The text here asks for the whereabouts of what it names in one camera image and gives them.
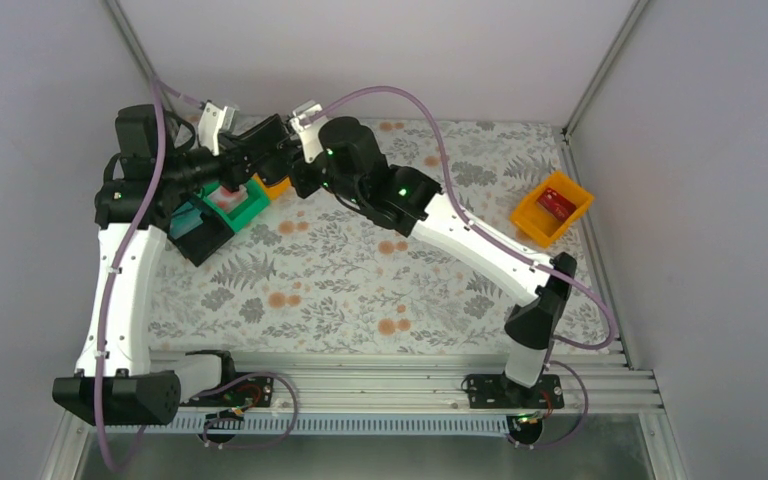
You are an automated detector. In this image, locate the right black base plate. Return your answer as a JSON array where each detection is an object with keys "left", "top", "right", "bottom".
[{"left": 460, "top": 374, "right": 565, "bottom": 410}]

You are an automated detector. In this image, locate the red card in bin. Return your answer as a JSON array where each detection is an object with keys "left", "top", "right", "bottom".
[{"left": 537, "top": 187, "right": 577, "bottom": 221}]

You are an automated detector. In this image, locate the aluminium rail frame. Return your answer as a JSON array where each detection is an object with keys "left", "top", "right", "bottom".
[{"left": 39, "top": 349, "right": 690, "bottom": 480}]

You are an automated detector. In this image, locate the teal card in black bin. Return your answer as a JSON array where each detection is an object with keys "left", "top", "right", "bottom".
[{"left": 168, "top": 202, "right": 203, "bottom": 240}]

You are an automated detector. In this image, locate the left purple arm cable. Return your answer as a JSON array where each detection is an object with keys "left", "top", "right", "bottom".
[{"left": 92, "top": 78, "right": 298, "bottom": 473}]

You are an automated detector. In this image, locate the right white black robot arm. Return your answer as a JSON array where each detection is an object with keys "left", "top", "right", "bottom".
[{"left": 288, "top": 116, "right": 575, "bottom": 388}]

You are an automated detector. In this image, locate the orange bin back left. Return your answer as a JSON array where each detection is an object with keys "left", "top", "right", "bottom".
[{"left": 253, "top": 174, "right": 292, "bottom": 201}]

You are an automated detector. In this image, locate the black card holder wallet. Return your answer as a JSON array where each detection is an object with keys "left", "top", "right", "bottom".
[{"left": 235, "top": 114, "right": 289, "bottom": 163}]

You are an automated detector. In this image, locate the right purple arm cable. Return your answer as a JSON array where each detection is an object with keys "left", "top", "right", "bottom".
[{"left": 317, "top": 85, "right": 620, "bottom": 452}]

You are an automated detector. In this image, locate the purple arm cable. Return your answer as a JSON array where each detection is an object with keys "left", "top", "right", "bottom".
[
  {"left": 92, "top": 78, "right": 298, "bottom": 473},
  {"left": 317, "top": 85, "right": 620, "bottom": 452}
]

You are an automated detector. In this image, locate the grey slotted cable duct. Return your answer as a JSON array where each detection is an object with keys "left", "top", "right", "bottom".
[{"left": 102, "top": 413, "right": 514, "bottom": 437}]

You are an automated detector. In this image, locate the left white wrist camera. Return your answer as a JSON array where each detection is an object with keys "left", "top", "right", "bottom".
[{"left": 196, "top": 101, "right": 238, "bottom": 156}]

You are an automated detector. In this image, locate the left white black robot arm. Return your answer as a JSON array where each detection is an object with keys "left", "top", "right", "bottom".
[{"left": 52, "top": 103, "right": 297, "bottom": 427}]

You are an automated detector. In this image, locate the black bin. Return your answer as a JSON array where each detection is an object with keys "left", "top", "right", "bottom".
[{"left": 167, "top": 196, "right": 235, "bottom": 267}]

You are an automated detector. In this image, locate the white red block green bin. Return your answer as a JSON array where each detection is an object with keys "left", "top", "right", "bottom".
[{"left": 210, "top": 186, "right": 248, "bottom": 214}]

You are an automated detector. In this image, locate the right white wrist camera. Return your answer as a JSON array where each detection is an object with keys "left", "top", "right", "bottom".
[{"left": 289, "top": 100, "right": 327, "bottom": 164}]

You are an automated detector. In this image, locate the floral patterned table mat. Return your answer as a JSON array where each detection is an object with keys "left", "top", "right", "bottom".
[{"left": 145, "top": 115, "right": 614, "bottom": 356}]

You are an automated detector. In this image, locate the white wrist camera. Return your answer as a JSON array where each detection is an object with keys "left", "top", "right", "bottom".
[
  {"left": 289, "top": 100, "right": 327, "bottom": 164},
  {"left": 196, "top": 101, "right": 238, "bottom": 156}
]

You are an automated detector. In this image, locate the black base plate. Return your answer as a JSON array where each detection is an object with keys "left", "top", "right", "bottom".
[
  {"left": 460, "top": 374, "right": 565, "bottom": 410},
  {"left": 182, "top": 377, "right": 275, "bottom": 409}
]

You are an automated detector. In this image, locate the orange bin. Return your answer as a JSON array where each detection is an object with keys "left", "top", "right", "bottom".
[
  {"left": 509, "top": 171, "right": 594, "bottom": 248},
  {"left": 253, "top": 174, "right": 292, "bottom": 201}
]

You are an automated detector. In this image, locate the orange bin right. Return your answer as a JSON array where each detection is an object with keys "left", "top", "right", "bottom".
[{"left": 509, "top": 171, "right": 594, "bottom": 248}]

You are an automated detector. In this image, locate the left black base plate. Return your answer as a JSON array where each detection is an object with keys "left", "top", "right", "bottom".
[{"left": 182, "top": 377, "right": 275, "bottom": 409}]

